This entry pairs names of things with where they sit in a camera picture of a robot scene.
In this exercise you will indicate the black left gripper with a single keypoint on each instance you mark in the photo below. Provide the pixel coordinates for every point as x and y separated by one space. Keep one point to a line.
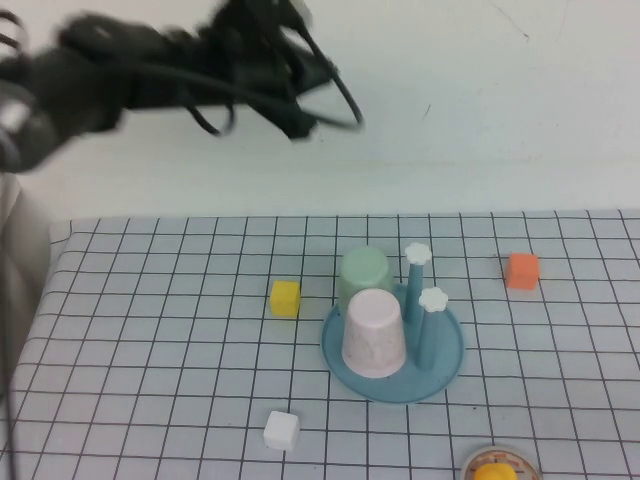
260 60

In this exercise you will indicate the light green cup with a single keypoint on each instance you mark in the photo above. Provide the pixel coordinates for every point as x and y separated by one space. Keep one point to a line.
362 270

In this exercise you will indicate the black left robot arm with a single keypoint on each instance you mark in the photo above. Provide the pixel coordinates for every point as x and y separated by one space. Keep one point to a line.
80 85

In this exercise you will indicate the pink speckled cup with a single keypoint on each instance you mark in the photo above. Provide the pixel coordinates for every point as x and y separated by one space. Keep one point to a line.
372 335

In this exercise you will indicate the blue cup stand with pegs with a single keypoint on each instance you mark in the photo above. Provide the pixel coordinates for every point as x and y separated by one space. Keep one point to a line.
400 385

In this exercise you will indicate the yellow cube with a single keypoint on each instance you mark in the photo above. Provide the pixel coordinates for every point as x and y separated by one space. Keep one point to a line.
284 300

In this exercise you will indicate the orange cube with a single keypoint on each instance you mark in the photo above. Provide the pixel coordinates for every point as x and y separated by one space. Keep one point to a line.
521 272

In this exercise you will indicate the white side panel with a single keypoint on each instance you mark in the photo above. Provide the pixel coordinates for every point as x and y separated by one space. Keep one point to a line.
30 275

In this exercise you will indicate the white cube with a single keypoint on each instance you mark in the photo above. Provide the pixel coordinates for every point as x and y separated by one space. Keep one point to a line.
280 431

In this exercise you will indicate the round printed plate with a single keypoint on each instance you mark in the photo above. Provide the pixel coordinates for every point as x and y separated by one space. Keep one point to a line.
470 462

